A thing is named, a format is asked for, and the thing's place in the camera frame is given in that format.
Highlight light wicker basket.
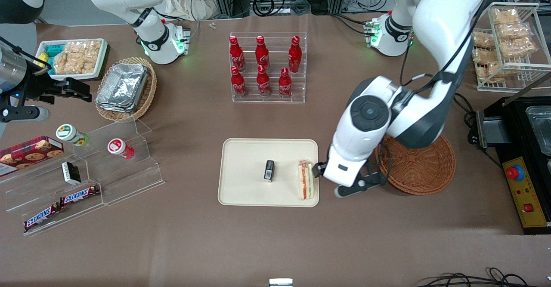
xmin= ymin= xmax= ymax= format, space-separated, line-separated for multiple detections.
xmin=95 ymin=56 xmax=158 ymax=123

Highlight Snickers chocolate bar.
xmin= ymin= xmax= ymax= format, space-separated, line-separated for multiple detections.
xmin=24 ymin=204 xmax=61 ymax=231
xmin=59 ymin=185 xmax=101 ymax=206

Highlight beige cloth bag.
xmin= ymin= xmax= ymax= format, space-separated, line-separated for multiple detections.
xmin=161 ymin=0 xmax=218 ymax=21

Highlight clear acrylic bottle rack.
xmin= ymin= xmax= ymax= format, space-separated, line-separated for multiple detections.
xmin=229 ymin=31 xmax=308 ymax=104

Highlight red emergency stop button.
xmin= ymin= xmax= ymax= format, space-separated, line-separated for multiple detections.
xmin=506 ymin=166 xmax=526 ymax=182

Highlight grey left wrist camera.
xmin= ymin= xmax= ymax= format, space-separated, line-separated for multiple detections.
xmin=334 ymin=172 xmax=388 ymax=198

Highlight red lid cup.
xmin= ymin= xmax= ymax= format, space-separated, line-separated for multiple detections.
xmin=107 ymin=138 xmax=135 ymax=160

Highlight white wire basket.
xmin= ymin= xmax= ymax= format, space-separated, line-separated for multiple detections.
xmin=471 ymin=2 xmax=551 ymax=93

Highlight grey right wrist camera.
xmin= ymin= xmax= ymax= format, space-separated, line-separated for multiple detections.
xmin=0 ymin=105 xmax=51 ymax=123

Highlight black box with grey face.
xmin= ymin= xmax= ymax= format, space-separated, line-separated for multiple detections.
xmin=475 ymin=108 xmax=515 ymax=149

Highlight white rectangular snack tray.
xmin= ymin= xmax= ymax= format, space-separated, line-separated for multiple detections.
xmin=35 ymin=38 xmax=108 ymax=81

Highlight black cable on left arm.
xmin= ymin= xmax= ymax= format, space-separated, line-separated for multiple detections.
xmin=399 ymin=20 xmax=478 ymax=90

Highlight brown wicker basket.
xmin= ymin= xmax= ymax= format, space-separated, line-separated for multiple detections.
xmin=375 ymin=133 xmax=456 ymax=196

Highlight black floor cables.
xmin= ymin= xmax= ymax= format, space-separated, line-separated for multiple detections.
xmin=420 ymin=268 xmax=551 ymax=287

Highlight clear acrylic step shelf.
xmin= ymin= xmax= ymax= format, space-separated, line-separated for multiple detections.
xmin=0 ymin=117 xmax=165 ymax=237

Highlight metal pan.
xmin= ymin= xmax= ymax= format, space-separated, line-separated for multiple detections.
xmin=526 ymin=105 xmax=551 ymax=156

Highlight yellow faced control box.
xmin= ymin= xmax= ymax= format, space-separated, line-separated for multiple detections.
xmin=501 ymin=156 xmax=551 ymax=236

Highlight green lid cup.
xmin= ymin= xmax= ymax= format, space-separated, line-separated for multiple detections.
xmin=56 ymin=123 xmax=90 ymax=147

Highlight clear bag of crackers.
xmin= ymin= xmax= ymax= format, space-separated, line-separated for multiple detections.
xmin=477 ymin=63 xmax=503 ymax=83
xmin=473 ymin=48 xmax=501 ymax=66
xmin=493 ymin=8 xmax=522 ymax=26
xmin=473 ymin=31 xmax=495 ymax=49
xmin=497 ymin=22 xmax=532 ymax=41
xmin=499 ymin=37 xmax=537 ymax=60

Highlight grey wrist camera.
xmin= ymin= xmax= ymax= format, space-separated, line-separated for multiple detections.
xmin=0 ymin=105 xmax=51 ymax=123
xmin=334 ymin=172 xmax=388 ymax=198

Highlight triangular sandwich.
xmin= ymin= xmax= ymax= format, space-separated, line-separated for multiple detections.
xmin=298 ymin=160 xmax=315 ymax=201

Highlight black table cable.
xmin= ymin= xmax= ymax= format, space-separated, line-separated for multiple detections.
xmin=451 ymin=93 xmax=479 ymax=144

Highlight rice cracker bag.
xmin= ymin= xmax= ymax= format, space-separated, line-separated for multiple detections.
xmin=53 ymin=40 xmax=102 ymax=75

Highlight red cola bottle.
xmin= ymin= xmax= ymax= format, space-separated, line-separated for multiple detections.
xmin=255 ymin=35 xmax=270 ymax=70
xmin=278 ymin=67 xmax=293 ymax=98
xmin=230 ymin=66 xmax=248 ymax=98
xmin=256 ymin=65 xmax=272 ymax=97
xmin=288 ymin=35 xmax=303 ymax=73
xmin=229 ymin=35 xmax=246 ymax=72

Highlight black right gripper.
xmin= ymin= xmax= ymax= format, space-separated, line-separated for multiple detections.
xmin=17 ymin=73 xmax=92 ymax=107

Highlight black and white small box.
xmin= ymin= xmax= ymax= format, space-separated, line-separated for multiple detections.
xmin=61 ymin=161 xmax=81 ymax=185

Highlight aluminium foil container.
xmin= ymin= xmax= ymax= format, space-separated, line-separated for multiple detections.
xmin=96 ymin=63 xmax=150 ymax=114

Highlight beige plastic tray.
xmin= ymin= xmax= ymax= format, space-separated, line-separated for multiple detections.
xmin=217 ymin=138 xmax=320 ymax=208

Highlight red cookie box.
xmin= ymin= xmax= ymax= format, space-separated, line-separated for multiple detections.
xmin=0 ymin=136 xmax=64 ymax=178

